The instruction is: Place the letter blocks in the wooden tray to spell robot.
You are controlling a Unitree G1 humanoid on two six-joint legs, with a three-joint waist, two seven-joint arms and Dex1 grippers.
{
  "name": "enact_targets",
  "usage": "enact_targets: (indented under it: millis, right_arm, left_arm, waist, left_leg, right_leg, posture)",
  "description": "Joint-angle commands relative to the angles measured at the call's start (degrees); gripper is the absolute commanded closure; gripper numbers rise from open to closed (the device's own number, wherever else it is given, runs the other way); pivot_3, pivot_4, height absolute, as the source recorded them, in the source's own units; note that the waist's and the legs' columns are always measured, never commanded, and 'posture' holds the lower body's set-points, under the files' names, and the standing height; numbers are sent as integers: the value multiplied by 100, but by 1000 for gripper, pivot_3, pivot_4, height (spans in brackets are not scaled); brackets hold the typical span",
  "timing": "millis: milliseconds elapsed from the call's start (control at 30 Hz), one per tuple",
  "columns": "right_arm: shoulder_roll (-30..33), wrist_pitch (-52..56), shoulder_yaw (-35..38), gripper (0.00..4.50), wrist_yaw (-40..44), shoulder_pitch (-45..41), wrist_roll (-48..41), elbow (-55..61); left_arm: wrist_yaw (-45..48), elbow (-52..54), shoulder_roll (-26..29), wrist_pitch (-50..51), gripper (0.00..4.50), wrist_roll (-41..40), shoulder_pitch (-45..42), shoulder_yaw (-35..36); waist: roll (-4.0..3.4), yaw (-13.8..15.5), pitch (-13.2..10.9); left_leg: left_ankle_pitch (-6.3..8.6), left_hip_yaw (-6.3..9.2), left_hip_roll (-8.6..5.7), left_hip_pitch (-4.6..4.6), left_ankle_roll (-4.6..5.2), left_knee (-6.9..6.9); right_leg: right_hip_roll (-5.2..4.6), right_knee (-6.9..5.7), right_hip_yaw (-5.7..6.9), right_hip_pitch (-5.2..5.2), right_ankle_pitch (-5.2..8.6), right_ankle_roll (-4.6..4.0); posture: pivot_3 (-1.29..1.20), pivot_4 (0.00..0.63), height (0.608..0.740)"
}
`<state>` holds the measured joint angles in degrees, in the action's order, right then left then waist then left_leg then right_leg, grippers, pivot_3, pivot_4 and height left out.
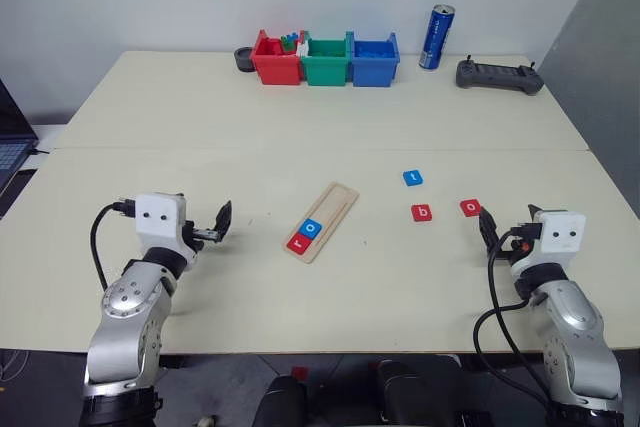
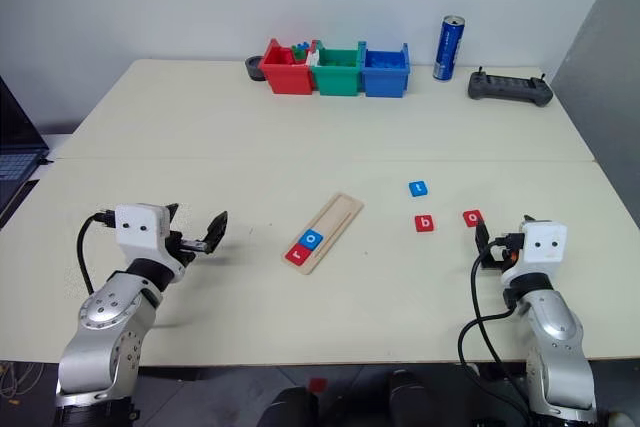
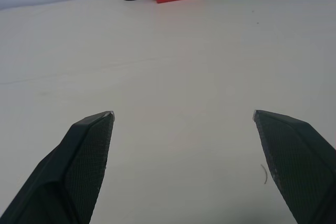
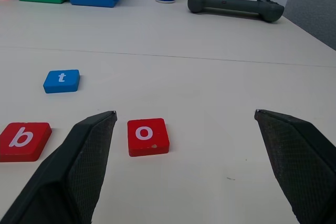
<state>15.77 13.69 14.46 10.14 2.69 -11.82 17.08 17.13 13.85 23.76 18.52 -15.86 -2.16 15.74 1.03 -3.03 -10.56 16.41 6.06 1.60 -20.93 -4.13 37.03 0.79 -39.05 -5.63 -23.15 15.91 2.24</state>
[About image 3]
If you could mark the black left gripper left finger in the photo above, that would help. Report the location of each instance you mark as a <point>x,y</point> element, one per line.
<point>65,171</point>

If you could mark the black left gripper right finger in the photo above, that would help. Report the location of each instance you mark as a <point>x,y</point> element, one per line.
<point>296,161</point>

